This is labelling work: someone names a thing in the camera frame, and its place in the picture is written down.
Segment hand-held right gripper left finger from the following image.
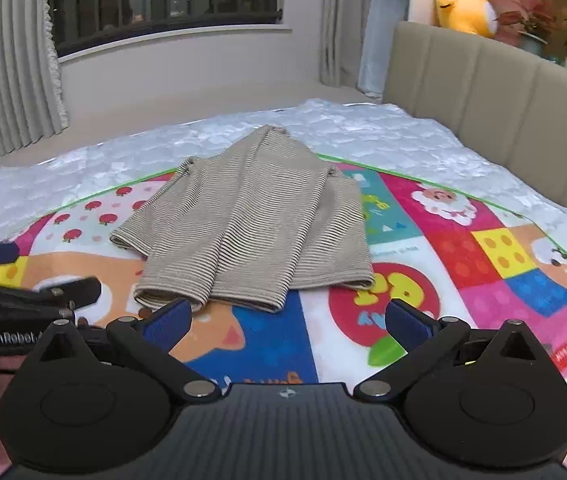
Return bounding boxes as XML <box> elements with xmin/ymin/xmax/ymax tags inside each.
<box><xmin>28</xmin><ymin>297</ymin><xmax>222</xmax><ymax>403</ymax></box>

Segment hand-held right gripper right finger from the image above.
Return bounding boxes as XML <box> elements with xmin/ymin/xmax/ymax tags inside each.
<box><xmin>352</xmin><ymin>299</ymin><xmax>539</xmax><ymax>403</ymax></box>

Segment beige striped shirt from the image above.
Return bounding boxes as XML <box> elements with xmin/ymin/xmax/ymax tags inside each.
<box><xmin>108</xmin><ymin>125</ymin><xmax>377</xmax><ymax>314</ymax></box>

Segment colourful cartoon play mat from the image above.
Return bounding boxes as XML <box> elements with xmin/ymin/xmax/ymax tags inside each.
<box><xmin>0</xmin><ymin>160</ymin><xmax>567</xmax><ymax>480</ymax></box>

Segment beige pleated curtain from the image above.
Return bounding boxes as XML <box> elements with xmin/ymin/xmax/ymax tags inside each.
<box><xmin>319</xmin><ymin>0</ymin><xmax>379</xmax><ymax>93</ymax></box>
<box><xmin>0</xmin><ymin>0</ymin><xmax>70</xmax><ymax>173</ymax></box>

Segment white quilted bed cover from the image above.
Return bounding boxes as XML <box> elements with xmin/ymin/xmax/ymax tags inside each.
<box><xmin>0</xmin><ymin>97</ymin><xmax>567</xmax><ymax>276</ymax></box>

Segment beige padded headboard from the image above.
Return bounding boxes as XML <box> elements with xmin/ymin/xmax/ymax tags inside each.
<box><xmin>382</xmin><ymin>21</ymin><xmax>567</xmax><ymax>273</ymax></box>

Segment light blue pillow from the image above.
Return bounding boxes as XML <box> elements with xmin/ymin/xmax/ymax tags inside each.
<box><xmin>357</xmin><ymin>0</ymin><xmax>411</xmax><ymax>101</ymax></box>

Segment red-leaved potted plant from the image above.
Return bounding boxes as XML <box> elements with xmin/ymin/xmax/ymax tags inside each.
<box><xmin>496</xmin><ymin>0</ymin><xmax>560</xmax><ymax>58</ymax></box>

